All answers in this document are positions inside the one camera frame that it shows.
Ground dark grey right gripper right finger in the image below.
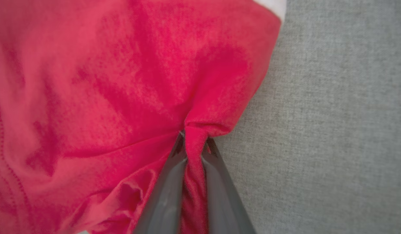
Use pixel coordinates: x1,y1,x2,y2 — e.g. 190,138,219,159
200,138,257,234

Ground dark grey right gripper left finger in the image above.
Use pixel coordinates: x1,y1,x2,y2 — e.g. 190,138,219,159
132,132,188,234

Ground red shorts with white stripe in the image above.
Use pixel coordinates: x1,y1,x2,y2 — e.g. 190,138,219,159
0,0,287,234

